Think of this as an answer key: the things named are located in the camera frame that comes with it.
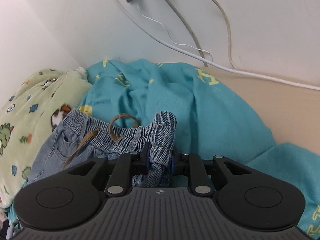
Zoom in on teal patterned bed sheet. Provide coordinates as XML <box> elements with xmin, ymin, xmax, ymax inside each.
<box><xmin>14</xmin><ymin>60</ymin><xmax>319</xmax><ymax>239</ymax></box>

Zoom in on thick white cable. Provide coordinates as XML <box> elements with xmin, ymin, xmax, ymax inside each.
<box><xmin>107</xmin><ymin>0</ymin><xmax>320</xmax><ymax>92</ymax></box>

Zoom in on blue denim jeans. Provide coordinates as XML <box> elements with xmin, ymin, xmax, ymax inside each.
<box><xmin>28</xmin><ymin>110</ymin><xmax>177</xmax><ymax>187</ymax></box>

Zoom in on green cartoon fleece blanket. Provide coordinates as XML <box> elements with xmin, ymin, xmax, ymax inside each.
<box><xmin>1</xmin><ymin>67</ymin><xmax>91</xmax><ymax>210</ymax></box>

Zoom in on beige cable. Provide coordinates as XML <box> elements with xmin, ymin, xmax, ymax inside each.
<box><xmin>194</xmin><ymin>0</ymin><xmax>238</xmax><ymax>69</ymax></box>

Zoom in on thin white cable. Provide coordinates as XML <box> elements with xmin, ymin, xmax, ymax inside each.
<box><xmin>135</xmin><ymin>3</ymin><xmax>214</xmax><ymax>63</ymax></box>

